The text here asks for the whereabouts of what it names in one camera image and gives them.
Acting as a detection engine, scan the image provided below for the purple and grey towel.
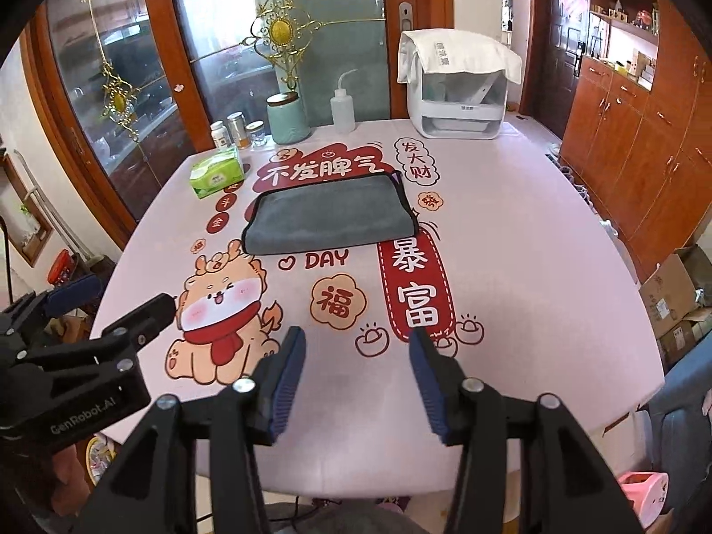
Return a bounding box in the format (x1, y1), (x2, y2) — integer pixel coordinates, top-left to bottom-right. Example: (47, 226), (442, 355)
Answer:
(241, 172), (419, 255)

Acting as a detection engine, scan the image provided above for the pink plastic stool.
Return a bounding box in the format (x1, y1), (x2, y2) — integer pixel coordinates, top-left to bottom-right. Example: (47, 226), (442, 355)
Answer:
(618, 471), (670, 528)

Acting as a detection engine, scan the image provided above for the blue chair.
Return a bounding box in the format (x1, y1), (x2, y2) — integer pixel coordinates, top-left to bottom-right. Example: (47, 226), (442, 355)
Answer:
(646, 334), (711, 512)

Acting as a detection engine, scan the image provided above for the green tissue pack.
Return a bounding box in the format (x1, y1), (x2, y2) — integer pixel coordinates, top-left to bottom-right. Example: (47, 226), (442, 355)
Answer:
(188, 146), (245, 199)

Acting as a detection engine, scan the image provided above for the cardboard box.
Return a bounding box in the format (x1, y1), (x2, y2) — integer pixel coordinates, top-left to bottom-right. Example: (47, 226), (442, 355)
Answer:
(639, 252), (702, 339)
(659, 307), (712, 371)

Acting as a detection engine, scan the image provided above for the white pill bottle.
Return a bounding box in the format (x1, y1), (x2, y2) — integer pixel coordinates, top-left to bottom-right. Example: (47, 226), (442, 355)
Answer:
(210, 121), (232, 148)

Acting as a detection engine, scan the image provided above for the printed pink tablecloth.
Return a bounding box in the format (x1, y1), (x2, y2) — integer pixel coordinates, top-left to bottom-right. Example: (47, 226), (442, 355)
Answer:
(95, 121), (663, 498)

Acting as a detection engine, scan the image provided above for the small glass jar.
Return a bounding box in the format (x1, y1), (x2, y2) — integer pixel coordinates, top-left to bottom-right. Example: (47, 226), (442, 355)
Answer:
(245, 119), (267, 147)

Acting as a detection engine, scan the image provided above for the glass sliding door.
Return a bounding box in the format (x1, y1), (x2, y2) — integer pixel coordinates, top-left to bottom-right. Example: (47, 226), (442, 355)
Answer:
(19, 0), (454, 246)

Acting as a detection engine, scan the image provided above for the teal ceramic jar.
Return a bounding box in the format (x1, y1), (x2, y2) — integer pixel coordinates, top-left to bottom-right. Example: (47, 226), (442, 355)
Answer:
(267, 90), (312, 145)

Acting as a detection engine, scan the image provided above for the white squeeze wash bottle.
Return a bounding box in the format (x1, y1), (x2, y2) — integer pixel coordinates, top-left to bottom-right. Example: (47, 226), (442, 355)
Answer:
(331, 69), (356, 134)

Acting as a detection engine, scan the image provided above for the wooden cabinet unit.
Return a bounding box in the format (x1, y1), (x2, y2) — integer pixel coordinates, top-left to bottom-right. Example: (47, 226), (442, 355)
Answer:
(561, 0), (711, 280)

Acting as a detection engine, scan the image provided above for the white desktop appliance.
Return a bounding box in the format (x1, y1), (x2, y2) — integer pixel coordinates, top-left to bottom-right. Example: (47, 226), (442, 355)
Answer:
(407, 70), (508, 140)

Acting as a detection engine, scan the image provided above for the white cloth cover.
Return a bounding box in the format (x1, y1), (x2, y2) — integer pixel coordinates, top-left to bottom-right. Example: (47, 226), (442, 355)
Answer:
(397, 28), (522, 85)

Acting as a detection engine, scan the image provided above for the dark wooden entrance door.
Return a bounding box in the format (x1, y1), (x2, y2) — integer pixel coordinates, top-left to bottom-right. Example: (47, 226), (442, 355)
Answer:
(525, 0), (589, 138)

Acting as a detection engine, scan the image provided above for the black cable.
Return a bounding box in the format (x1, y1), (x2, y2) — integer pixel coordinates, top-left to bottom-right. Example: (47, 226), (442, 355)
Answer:
(0, 214), (16, 304)

